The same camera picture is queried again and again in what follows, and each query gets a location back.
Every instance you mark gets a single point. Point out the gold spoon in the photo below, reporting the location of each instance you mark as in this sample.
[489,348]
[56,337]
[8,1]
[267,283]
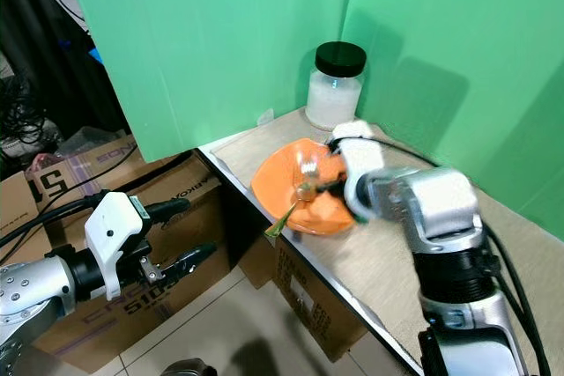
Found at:
[304,191]

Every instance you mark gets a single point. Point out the shadowed green backdrop panel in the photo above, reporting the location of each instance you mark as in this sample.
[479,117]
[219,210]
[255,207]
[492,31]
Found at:
[467,77]

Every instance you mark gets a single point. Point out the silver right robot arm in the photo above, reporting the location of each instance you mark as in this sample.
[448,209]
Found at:
[449,217]

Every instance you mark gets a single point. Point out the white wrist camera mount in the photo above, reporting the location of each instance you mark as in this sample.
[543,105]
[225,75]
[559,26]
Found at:
[115,226]
[359,160]

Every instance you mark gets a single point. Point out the dark robot foot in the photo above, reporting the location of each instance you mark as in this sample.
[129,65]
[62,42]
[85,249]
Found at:
[187,367]

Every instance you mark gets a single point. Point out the black curtain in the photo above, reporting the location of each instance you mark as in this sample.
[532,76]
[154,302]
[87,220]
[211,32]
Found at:
[35,6]

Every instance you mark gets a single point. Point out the orange plate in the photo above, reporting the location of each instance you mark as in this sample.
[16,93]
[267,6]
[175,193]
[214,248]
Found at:
[278,187]

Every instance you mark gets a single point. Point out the glass jar with black lid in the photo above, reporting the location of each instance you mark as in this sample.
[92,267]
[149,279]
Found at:
[335,94]

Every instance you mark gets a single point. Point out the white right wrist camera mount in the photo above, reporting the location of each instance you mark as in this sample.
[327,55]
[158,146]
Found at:
[359,160]

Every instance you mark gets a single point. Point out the plain brown cardboard box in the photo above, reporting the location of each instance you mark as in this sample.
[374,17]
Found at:
[13,217]

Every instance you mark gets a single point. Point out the grey plastic bag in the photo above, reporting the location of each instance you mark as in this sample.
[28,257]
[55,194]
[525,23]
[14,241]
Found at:
[57,143]

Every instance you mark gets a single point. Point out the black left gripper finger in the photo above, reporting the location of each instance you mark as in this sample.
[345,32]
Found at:
[167,209]
[190,260]

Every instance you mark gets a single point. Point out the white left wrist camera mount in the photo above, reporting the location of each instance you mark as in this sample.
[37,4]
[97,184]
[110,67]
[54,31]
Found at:
[115,226]

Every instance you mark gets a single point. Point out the cardboard box with purple stripes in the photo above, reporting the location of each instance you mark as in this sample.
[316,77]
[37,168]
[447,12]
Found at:
[88,169]

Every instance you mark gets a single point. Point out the large cardboard box printed 510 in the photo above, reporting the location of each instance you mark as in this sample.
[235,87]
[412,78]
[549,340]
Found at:
[211,209]

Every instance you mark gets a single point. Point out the blue sheet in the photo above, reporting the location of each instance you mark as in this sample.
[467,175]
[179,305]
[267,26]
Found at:
[97,53]

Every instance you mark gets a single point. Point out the wide green backdrop panel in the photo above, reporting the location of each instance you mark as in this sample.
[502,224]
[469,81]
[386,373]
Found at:
[211,41]

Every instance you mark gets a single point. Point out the cardboard box with white label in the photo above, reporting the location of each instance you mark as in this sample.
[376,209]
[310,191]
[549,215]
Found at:
[317,301]

